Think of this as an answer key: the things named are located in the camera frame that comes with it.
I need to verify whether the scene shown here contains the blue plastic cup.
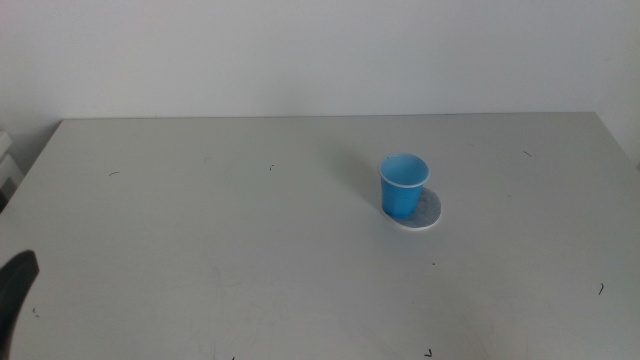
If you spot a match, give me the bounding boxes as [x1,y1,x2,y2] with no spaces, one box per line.
[377,152,431,219]

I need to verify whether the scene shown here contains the grey round cup mat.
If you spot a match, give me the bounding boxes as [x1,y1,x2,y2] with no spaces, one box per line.
[380,186,443,232]

